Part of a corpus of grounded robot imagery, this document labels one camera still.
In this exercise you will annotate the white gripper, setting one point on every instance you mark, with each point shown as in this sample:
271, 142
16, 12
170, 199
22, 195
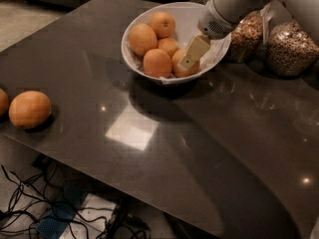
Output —
212, 23

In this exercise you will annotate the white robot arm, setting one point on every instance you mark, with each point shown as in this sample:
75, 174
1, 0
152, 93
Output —
305, 12

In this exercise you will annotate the middle small orange in bowl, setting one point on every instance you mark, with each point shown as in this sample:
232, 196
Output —
169, 45

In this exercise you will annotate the white bowl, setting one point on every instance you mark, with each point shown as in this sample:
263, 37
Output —
186, 16

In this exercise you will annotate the white paper tag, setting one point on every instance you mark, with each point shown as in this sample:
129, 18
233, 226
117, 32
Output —
265, 17

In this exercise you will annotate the glass jar of dark cereal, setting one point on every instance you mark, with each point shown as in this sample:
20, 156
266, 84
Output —
290, 51

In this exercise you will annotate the large orange on table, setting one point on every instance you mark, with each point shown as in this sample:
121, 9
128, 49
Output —
29, 109

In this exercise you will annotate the blue mat on floor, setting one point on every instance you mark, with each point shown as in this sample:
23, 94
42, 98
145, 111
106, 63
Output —
62, 213

